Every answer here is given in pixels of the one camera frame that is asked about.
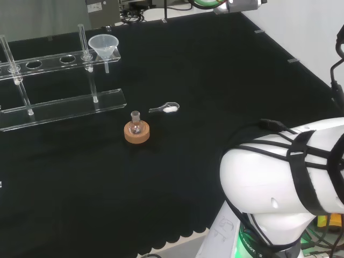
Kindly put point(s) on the clear plastic funnel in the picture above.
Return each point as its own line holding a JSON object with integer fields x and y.
{"x": 103, "y": 48}

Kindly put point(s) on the clear weighing funnel with powder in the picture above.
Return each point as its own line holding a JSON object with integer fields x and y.
{"x": 167, "y": 108}

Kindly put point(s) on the clear acrylic funnel stand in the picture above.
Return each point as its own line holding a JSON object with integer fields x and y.
{"x": 64, "y": 80}

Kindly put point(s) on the black table cloth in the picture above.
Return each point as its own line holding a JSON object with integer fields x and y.
{"x": 172, "y": 113}

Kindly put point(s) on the small round-bottom glass flask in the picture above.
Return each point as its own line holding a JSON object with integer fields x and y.
{"x": 135, "y": 125}

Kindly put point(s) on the grey metal cabinet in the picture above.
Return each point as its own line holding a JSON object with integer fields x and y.
{"x": 103, "y": 13}

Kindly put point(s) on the black camera bracket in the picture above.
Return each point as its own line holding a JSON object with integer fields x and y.
{"x": 338, "y": 64}

